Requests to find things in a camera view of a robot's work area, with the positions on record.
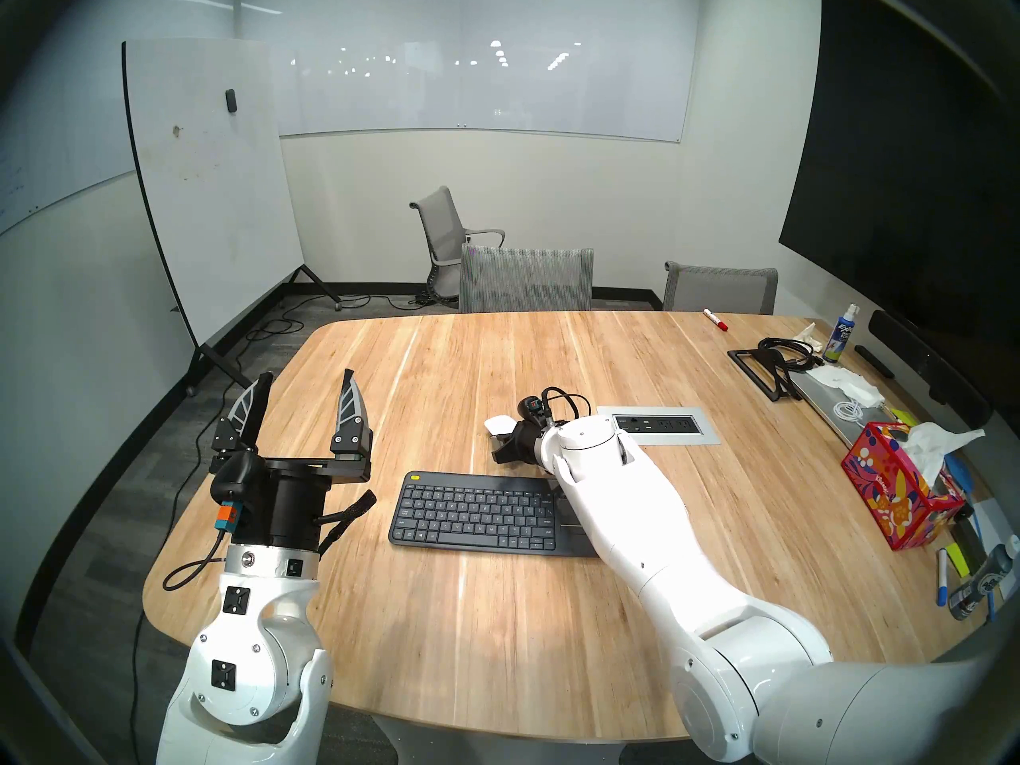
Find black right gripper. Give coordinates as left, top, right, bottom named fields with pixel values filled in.
left=492, top=397, right=554, bottom=465

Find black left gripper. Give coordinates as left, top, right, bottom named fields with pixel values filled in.
left=209, top=368, right=375, bottom=550

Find silver table power outlet box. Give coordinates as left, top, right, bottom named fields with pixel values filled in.
left=596, top=406, right=722, bottom=446

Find grey mesh-back chair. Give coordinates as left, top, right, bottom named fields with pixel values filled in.
left=459, top=244, right=595, bottom=313

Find grey swivel office chair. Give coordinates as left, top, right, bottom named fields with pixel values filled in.
left=409, top=186, right=506, bottom=302

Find rolling white whiteboard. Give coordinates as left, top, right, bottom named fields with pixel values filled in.
left=121, top=38, right=343, bottom=398

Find grey fabric-back chair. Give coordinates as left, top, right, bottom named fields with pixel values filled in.
left=663, top=261, right=779, bottom=316

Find black laptop stand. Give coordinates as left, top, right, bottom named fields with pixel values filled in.
left=727, top=347, right=806, bottom=403

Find silver closed laptop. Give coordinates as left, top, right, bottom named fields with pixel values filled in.
left=789, top=369, right=909, bottom=450

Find whiteboard cleaner spray bottle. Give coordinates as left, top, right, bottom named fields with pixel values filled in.
left=823, top=304, right=861, bottom=363

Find floral red tissue box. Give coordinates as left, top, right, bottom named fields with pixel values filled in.
left=841, top=421, right=987, bottom=551

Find black video conference bar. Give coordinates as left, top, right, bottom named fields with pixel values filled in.
left=867, top=309, right=995, bottom=430

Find black and silver can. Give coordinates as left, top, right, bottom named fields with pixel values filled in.
left=948, top=544, right=1014, bottom=621

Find black wireless keyboard with touchpad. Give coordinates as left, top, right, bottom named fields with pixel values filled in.
left=388, top=470, right=600, bottom=558

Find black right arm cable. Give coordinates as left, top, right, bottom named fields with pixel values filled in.
left=541, top=386, right=595, bottom=423

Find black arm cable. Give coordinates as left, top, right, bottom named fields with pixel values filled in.
left=541, top=386, right=595, bottom=423
left=163, top=528, right=230, bottom=591

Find black floor cables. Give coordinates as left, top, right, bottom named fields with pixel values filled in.
left=243, top=292, right=463, bottom=350

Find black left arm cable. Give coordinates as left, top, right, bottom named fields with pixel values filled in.
left=163, top=528, right=230, bottom=591

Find black coiled cable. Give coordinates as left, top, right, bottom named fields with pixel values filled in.
left=755, top=337, right=824, bottom=371

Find wide glass wall whiteboard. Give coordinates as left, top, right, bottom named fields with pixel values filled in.
left=239, top=0, right=702, bottom=144

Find large black wall screen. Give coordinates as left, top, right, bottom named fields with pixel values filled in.
left=779, top=0, right=1020, bottom=350

